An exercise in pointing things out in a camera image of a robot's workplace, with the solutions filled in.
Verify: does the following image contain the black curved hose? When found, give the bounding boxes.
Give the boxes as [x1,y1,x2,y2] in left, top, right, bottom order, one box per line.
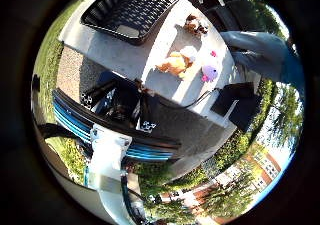
[35,122,92,142]

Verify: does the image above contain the person in blue jeans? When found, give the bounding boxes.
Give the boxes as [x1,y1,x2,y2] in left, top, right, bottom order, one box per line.
[219,29,306,98]

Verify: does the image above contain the black cart with blue stripes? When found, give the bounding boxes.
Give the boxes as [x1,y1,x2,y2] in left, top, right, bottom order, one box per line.
[51,79,183,163]

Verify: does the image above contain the black cable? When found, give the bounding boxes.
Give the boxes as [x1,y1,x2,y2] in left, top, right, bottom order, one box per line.
[156,88,219,110]

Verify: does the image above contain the black plastic laundry basket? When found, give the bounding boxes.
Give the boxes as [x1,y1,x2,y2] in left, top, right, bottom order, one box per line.
[79,0,190,46]

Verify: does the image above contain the orange striped tiger plush toy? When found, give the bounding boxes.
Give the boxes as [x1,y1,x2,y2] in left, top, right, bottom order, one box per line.
[155,51,195,80]

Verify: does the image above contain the black metal bench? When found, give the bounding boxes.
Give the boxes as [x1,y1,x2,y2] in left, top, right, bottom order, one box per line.
[204,0,269,33]

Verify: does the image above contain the red and white building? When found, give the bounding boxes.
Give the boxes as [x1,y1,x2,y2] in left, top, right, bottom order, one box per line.
[159,146,284,224]

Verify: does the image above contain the brown and white dog plush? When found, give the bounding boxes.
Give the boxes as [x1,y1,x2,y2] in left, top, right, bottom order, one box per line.
[183,14,210,37]

